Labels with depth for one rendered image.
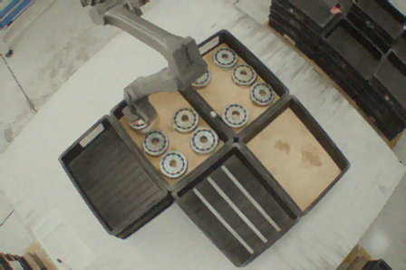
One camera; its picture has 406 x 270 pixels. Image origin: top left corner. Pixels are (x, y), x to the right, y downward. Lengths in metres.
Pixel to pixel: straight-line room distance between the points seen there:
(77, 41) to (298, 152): 1.95
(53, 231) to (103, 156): 0.49
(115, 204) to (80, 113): 0.52
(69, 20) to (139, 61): 1.39
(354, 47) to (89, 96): 1.63
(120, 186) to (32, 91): 1.56
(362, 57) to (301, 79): 0.74
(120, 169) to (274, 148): 0.60
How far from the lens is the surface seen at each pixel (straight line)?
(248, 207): 1.62
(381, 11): 2.80
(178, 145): 1.67
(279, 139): 1.69
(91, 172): 1.71
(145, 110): 1.44
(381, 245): 2.69
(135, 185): 1.65
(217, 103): 1.72
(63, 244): 1.85
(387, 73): 2.47
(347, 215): 1.84
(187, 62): 1.05
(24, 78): 3.13
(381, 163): 1.96
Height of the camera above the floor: 2.42
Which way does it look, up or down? 71 degrees down
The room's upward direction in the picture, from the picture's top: 4 degrees counter-clockwise
